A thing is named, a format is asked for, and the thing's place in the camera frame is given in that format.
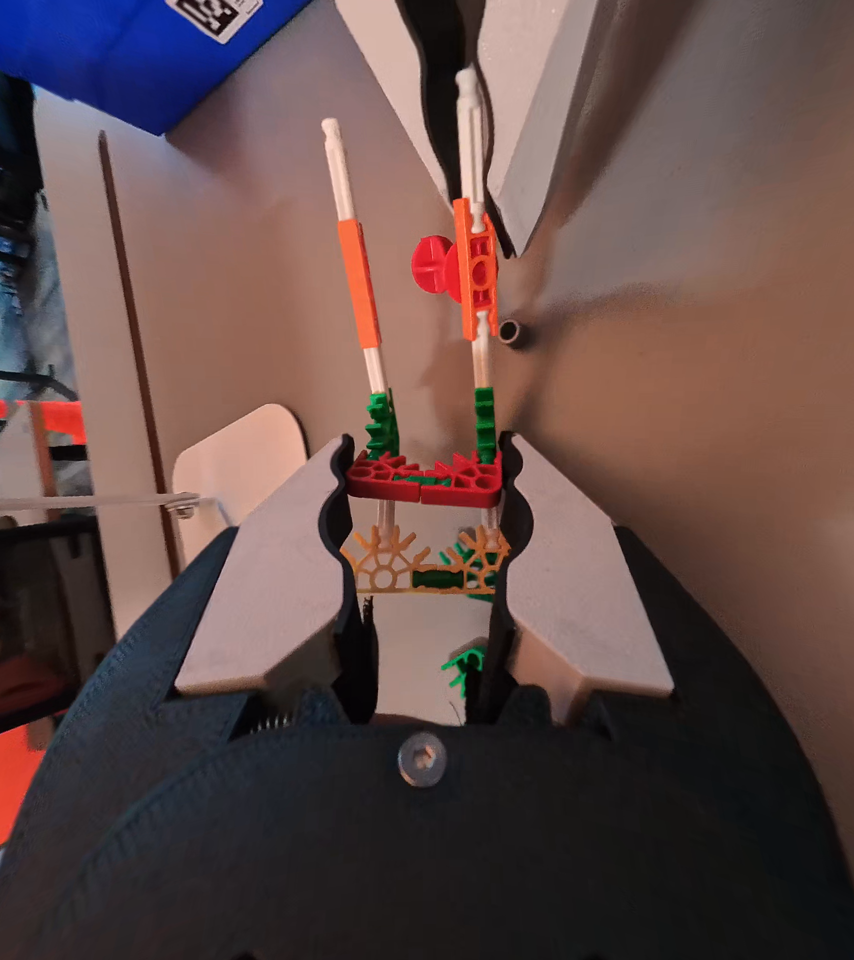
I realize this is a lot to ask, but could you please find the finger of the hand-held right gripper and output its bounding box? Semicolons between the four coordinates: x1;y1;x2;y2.
335;0;475;216
474;0;625;261

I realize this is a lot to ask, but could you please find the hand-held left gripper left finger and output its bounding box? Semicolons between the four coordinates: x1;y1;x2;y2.
174;435;379;724

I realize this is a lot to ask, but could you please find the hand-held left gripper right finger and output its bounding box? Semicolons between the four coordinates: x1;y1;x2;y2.
463;432;676;724

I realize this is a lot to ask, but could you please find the colourful toy construction car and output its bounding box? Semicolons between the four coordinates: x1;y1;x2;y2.
320;66;512;699

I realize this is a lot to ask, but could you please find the blue bin with white tag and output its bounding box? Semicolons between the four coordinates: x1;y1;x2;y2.
0;0;316;136

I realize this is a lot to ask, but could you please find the white document stand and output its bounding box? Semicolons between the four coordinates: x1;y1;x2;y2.
0;403;307;530

